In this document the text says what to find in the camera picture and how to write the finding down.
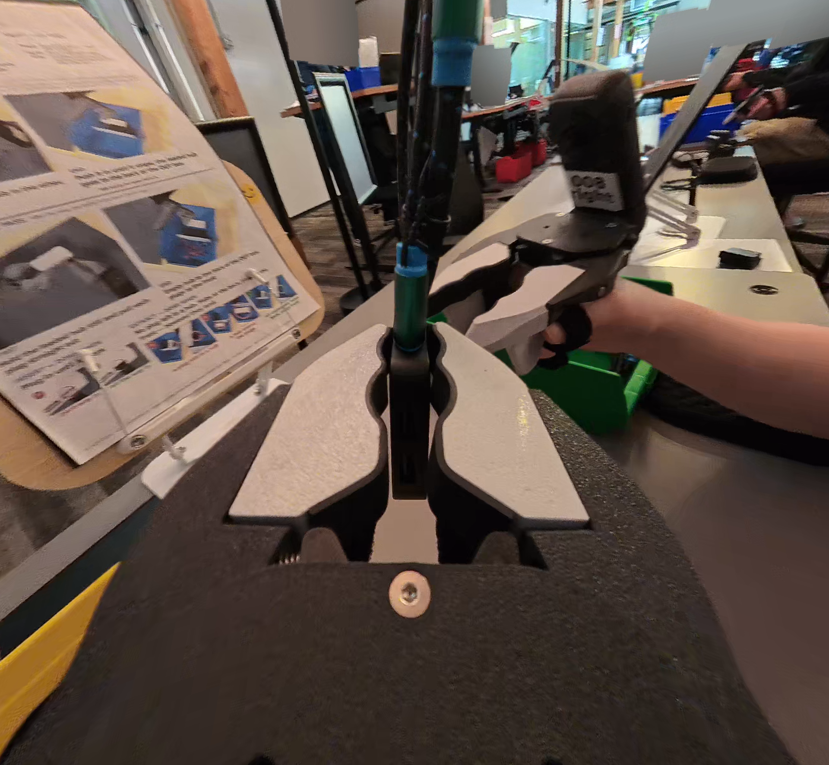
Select red plastic crate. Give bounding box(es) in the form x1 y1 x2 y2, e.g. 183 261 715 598
490 136 550 186

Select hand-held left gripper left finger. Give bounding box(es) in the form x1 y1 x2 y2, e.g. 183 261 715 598
228 325 391 528

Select person's right hand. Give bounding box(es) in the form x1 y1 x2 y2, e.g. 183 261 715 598
542 278 677 362

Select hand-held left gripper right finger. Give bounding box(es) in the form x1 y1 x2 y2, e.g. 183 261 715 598
432 321 592 530

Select instruction sheet on stand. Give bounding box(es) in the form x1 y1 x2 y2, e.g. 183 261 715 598
0 162 327 494

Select black tablet on stand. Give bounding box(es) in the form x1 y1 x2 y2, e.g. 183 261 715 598
640 40 768 199

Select green plastic bin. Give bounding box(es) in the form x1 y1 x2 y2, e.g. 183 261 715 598
425 273 676 438

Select printed instruction sheet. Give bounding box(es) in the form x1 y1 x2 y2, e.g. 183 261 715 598
0 0 323 467

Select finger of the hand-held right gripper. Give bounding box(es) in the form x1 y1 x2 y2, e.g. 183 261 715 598
464 260 593 380
425 240 522 333

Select black square adapter hub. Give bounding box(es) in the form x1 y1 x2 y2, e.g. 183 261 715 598
386 341 436 502

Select yellow plastic bin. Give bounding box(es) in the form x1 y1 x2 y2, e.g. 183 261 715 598
0 561 121 756

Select braided hdmi cable green plugs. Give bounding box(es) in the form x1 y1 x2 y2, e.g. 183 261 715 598
392 0 496 357

